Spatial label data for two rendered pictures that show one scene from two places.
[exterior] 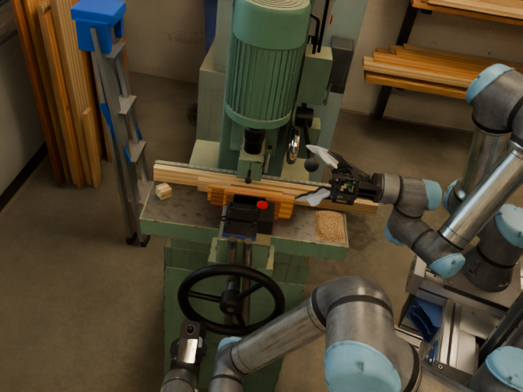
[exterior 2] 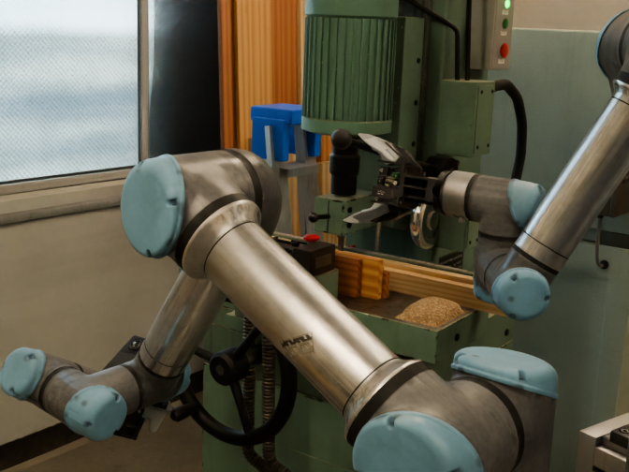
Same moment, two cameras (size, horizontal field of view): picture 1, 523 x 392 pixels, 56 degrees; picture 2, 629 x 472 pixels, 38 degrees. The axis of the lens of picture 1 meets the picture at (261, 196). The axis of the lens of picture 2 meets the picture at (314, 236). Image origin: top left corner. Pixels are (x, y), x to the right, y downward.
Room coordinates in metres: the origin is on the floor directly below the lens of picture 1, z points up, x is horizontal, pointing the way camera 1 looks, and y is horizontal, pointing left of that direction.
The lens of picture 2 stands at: (-0.30, -0.99, 1.40)
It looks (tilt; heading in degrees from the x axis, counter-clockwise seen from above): 13 degrees down; 37
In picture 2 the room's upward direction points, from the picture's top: 2 degrees clockwise
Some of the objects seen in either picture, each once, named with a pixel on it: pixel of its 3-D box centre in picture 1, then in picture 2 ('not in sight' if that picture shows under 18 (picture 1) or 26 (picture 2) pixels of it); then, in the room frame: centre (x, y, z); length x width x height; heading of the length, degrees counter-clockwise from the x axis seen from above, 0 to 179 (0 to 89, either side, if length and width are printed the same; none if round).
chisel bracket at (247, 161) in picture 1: (251, 159); (348, 214); (1.17, 0.05, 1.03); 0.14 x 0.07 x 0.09; 3
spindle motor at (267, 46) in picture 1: (265, 59); (349, 51); (1.15, 0.05, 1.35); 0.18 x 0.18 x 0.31
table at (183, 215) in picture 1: (245, 226); (312, 304); (1.04, 0.03, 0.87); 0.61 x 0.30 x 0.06; 93
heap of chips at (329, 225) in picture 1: (331, 222); (431, 306); (1.07, -0.21, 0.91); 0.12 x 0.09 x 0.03; 2
